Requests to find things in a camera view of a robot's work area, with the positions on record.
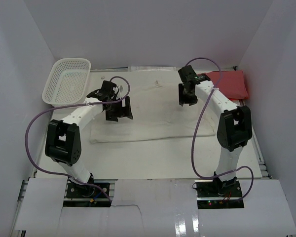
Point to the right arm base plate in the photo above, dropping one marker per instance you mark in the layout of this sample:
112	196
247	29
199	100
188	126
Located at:
209	197

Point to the white t shirt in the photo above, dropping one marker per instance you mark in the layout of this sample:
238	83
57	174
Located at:
156	115

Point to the folded orange t shirt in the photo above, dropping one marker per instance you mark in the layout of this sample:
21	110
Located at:
234	99

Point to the folded red t shirt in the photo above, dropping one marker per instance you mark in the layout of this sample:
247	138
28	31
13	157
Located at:
232	84

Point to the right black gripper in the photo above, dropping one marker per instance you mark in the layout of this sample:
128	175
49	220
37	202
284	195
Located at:
181	89

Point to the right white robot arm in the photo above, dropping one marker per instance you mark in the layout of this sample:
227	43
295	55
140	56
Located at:
234	126

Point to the white plastic basket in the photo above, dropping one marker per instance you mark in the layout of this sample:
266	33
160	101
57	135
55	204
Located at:
67	82

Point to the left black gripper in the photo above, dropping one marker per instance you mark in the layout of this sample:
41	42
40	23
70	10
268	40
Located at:
124	111

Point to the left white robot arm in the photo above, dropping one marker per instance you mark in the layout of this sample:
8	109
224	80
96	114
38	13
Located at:
63	142

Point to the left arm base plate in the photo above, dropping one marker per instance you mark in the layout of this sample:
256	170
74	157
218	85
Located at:
84	196

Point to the aluminium frame rail left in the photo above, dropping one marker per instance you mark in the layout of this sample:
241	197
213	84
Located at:
34	161

